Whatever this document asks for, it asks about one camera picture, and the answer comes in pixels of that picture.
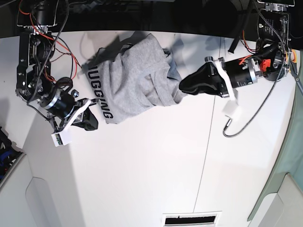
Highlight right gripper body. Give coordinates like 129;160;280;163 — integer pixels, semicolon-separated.
39;89;89;132

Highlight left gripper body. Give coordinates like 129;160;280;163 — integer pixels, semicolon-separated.
205;56;263;98

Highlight grey t-shirt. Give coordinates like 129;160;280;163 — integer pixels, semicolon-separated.
82;34;185;124

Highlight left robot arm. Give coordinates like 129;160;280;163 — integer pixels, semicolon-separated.
179;0;291;97

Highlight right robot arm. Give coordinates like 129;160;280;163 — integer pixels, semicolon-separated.
16;0;98;133

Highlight white plastic bin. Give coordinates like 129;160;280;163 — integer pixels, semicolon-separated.
0;154;52;227

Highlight green plastic bin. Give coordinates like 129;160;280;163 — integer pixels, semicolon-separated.
248;88;303;227

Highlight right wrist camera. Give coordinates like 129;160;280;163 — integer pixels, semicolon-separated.
51;131;72;147

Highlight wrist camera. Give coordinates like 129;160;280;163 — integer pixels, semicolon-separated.
223;100;242;120
51;131;72;147

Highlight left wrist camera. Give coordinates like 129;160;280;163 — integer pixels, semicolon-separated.
223;100;242;120

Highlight braided camera cable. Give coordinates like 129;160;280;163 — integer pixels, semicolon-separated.
223;9;288;138

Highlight orange handled scissors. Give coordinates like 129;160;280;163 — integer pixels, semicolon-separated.
286;47;303;95

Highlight blue and black cable bundle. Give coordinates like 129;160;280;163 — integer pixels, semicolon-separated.
0;126;23;180

